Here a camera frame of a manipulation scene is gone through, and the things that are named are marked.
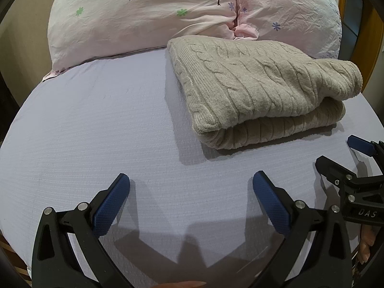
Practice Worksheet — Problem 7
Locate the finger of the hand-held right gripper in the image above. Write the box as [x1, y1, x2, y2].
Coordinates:
[315, 155, 361, 193]
[346, 135, 384, 157]

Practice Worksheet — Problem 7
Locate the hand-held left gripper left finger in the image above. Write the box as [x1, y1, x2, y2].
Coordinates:
[31, 173, 141, 288]

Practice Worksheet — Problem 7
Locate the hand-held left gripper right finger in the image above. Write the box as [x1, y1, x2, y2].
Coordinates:
[252, 170, 353, 288]

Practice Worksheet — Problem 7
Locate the beige cable-knit sweater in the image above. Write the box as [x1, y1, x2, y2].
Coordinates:
[167, 35, 364, 150]

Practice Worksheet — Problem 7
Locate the person's right hand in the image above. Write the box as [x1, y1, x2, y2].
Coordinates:
[357, 226, 378, 262]

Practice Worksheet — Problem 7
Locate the person's left hand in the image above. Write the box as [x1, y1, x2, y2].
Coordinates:
[158, 280, 207, 288]

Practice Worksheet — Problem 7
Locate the lavender bed sheet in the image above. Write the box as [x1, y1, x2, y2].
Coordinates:
[0, 47, 384, 288]

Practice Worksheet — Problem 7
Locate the pink floral pillow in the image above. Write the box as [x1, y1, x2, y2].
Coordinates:
[235, 0, 343, 60]
[47, 0, 240, 73]

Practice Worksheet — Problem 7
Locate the wooden furniture frame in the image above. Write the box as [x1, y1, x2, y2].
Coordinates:
[339, 0, 384, 96]

